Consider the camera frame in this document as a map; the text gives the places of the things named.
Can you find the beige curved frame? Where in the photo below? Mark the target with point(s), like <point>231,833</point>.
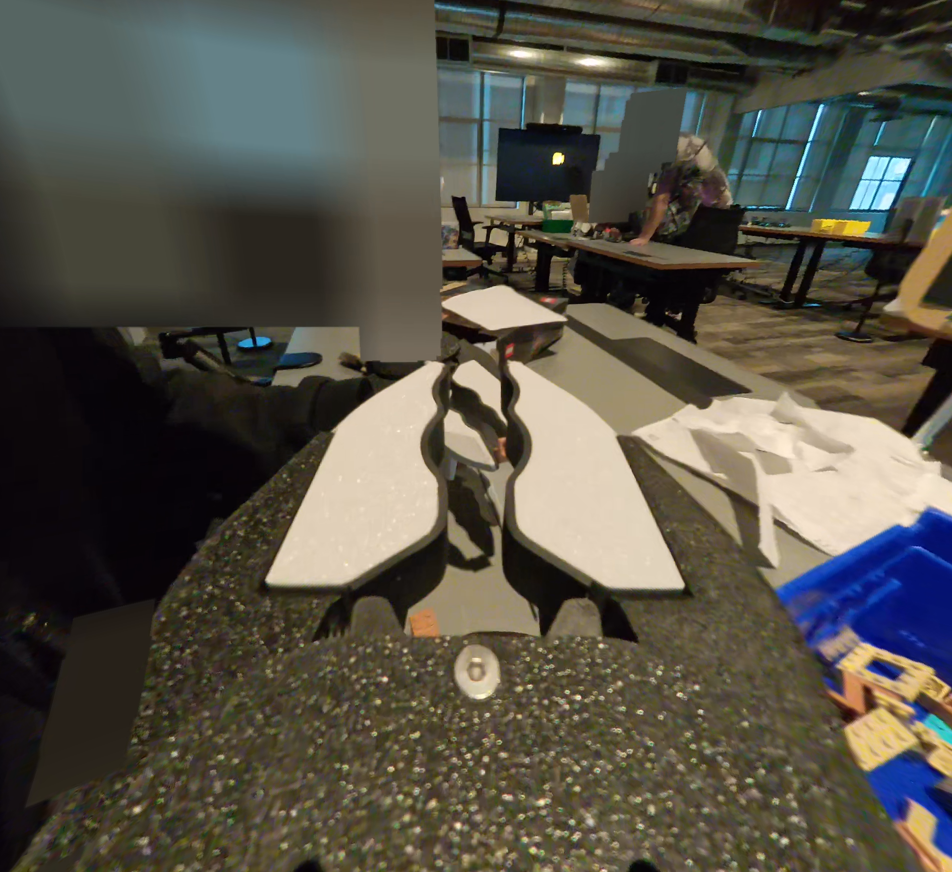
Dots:
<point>922,284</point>

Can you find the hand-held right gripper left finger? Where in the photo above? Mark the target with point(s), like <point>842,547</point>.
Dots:
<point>357,493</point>

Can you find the green box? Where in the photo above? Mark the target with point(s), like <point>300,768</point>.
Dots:
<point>558,224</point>

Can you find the blue plastic bin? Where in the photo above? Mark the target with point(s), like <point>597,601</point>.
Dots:
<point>885,589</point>

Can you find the black monitor screen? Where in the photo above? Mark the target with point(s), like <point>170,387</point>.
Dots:
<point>547,162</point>

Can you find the crumpled white paper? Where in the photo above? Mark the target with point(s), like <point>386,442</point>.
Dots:
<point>803,470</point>

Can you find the yellow bin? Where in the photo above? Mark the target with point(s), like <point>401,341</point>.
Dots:
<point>840,225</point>

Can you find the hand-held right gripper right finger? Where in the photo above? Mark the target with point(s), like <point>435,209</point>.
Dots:
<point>587,500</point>

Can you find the wooden desk with black legs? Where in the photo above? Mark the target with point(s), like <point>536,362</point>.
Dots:
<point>513,220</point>
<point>818,238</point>
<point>654,258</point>

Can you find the pile of toy bricks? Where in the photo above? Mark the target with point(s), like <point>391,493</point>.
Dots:
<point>892,693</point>

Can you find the black office chair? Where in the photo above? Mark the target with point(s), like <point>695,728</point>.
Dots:
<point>718,232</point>
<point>472,229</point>

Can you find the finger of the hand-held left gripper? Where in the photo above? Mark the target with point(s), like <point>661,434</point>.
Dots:
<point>465,444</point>
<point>476,377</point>

